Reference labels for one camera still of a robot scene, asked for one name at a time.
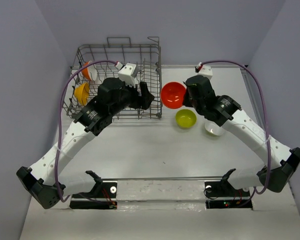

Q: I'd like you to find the white bowl green outside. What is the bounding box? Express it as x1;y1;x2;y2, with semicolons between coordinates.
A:
204;121;225;137

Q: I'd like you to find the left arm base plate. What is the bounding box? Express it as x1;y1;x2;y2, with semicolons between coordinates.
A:
69;181;118;210

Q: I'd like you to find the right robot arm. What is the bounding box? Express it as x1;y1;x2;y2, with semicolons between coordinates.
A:
183;75;300;196

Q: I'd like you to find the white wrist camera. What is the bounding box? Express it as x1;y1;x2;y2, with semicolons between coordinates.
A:
194;62;213;80
115;61;139;88

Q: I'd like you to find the yellow bowl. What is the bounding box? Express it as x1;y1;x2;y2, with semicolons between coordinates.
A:
74;83;90;106

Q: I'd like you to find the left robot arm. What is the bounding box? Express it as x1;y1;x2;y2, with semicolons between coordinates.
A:
16;77;155;209

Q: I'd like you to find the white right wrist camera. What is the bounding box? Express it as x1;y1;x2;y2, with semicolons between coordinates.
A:
194;62;213;80

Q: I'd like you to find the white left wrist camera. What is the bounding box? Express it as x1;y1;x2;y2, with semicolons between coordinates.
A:
115;61;139;88

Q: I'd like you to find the red orange bowl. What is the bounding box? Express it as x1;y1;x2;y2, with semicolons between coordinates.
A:
160;81;186;109

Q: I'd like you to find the lime green bowl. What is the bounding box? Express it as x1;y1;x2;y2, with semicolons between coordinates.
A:
175;109;197;129

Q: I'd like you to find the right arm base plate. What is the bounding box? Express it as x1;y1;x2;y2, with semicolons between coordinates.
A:
203;181;253;210

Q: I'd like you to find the white bowl orange outside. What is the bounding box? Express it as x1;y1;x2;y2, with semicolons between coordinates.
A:
79;65;98;82

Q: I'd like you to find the grey wire dish rack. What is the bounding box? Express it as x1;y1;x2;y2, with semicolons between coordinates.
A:
62;36;162;123

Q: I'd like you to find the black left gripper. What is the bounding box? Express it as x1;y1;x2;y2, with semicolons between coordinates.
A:
109;79;155;117

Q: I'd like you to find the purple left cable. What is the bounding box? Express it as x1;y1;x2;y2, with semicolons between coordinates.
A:
53;60;120;203

